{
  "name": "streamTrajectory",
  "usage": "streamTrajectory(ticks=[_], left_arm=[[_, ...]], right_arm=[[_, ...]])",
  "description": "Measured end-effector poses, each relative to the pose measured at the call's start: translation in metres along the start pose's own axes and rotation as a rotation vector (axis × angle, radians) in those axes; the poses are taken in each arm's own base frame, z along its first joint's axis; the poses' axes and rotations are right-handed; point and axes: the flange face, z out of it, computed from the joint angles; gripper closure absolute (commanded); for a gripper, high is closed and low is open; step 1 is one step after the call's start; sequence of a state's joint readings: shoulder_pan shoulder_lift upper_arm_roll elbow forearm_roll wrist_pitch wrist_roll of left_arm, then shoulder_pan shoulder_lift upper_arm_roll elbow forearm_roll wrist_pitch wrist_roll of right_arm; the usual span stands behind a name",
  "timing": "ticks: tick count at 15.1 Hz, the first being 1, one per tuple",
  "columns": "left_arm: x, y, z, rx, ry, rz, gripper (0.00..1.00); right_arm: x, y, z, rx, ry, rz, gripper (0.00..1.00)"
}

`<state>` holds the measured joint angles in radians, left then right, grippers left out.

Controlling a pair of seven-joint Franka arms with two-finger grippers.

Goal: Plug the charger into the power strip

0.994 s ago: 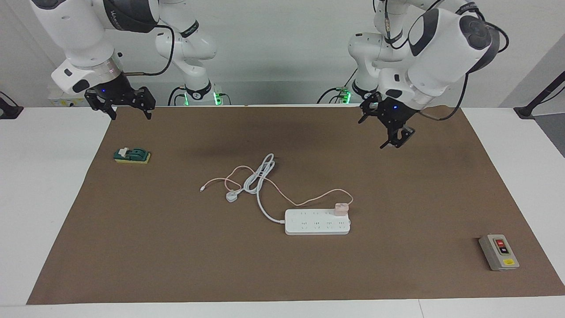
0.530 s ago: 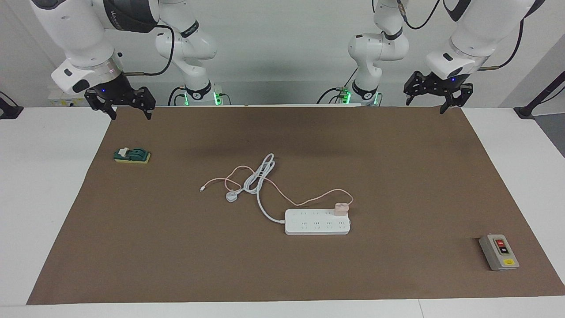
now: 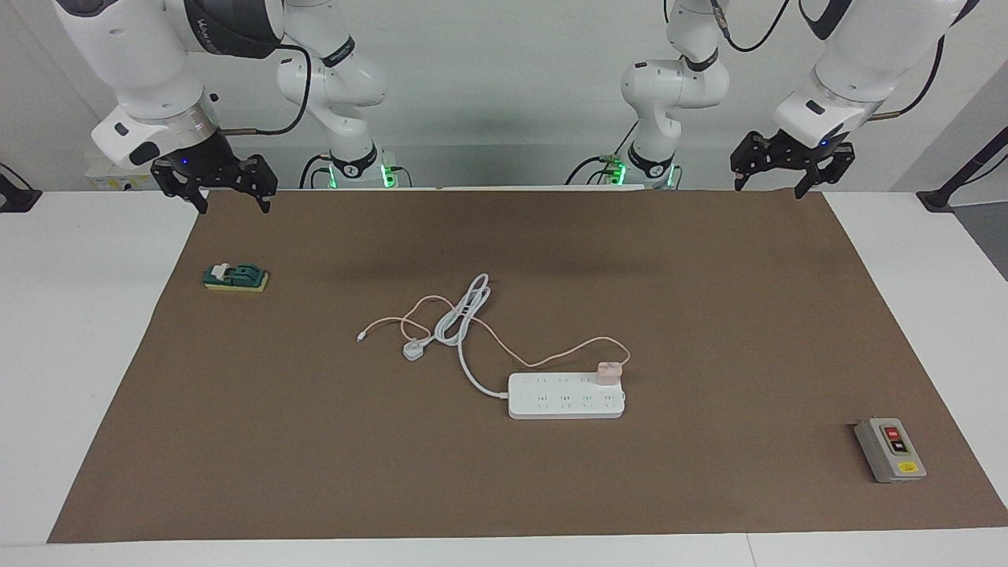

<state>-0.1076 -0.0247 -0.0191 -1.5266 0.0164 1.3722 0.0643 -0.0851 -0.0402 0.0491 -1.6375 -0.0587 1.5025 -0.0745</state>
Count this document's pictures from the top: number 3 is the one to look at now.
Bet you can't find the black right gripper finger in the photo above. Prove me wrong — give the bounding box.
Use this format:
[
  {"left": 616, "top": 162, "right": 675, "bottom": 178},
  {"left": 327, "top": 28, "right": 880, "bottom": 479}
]
[
  {"left": 240, "top": 155, "right": 276, "bottom": 213},
  {"left": 151, "top": 157, "right": 207, "bottom": 213}
]

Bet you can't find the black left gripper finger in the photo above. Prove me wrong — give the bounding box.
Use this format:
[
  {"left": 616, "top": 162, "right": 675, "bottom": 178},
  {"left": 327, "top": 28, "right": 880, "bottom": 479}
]
[
  {"left": 795, "top": 146, "right": 857, "bottom": 199},
  {"left": 730, "top": 134, "right": 776, "bottom": 192}
]

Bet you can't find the pink charging cable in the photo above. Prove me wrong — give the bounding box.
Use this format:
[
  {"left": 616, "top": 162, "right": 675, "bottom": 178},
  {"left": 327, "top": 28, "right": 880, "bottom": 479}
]
[{"left": 356, "top": 295, "right": 632, "bottom": 369}]

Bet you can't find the white power strip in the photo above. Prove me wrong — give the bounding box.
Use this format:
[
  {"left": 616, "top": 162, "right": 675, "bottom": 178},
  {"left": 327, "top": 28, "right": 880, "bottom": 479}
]
[{"left": 507, "top": 372, "right": 628, "bottom": 421}]

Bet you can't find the black stand foot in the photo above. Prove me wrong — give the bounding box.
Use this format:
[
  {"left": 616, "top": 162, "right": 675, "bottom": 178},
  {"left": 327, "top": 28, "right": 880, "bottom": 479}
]
[
  {"left": 917, "top": 126, "right": 1008, "bottom": 213},
  {"left": 0, "top": 161, "right": 42, "bottom": 213}
]

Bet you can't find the brown table mat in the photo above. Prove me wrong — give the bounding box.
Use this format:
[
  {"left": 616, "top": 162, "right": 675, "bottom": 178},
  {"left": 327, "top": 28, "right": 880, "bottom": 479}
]
[{"left": 47, "top": 189, "right": 1008, "bottom": 544}]

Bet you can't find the black base cable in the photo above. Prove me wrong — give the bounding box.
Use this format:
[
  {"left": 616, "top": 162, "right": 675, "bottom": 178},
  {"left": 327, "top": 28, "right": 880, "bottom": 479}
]
[
  {"left": 299, "top": 154, "right": 335, "bottom": 190},
  {"left": 564, "top": 118, "right": 640, "bottom": 186}
]

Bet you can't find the white wall socket box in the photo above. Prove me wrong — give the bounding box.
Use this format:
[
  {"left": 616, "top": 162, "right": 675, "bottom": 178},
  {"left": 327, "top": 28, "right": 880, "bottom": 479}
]
[{"left": 85, "top": 153, "right": 174, "bottom": 191}]

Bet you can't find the green knife switch block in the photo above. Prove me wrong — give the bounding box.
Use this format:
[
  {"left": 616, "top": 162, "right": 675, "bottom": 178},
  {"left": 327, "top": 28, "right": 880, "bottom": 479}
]
[{"left": 203, "top": 262, "right": 270, "bottom": 294}]

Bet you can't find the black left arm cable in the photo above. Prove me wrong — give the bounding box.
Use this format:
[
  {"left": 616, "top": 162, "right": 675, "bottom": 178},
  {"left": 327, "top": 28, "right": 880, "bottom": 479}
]
[{"left": 709, "top": 0, "right": 946, "bottom": 119}]

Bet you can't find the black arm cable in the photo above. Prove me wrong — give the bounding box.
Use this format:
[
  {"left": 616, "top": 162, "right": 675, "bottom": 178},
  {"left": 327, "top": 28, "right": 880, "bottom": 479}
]
[
  {"left": 709, "top": 0, "right": 946, "bottom": 119},
  {"left": 217, "top": 43, "right": 312, "bottom": 136}
]

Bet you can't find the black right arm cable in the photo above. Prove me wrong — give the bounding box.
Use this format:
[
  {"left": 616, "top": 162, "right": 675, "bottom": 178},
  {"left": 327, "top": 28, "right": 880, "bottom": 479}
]
[{"left": 217, "top": 43, "right": 312, "bottom": 136}]

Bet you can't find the white power strip cord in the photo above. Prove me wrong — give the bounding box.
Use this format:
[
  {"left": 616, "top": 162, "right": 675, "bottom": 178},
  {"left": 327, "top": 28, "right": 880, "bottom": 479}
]
[{"left": 403, "top": 273, "right": 511, "bottom": 398}]

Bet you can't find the grey on-off switch box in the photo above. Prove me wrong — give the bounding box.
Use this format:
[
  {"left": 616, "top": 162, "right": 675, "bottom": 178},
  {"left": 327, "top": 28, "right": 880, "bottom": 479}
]
[{"left": 854, "top": 417, "right": 928, "bottom": 484}]

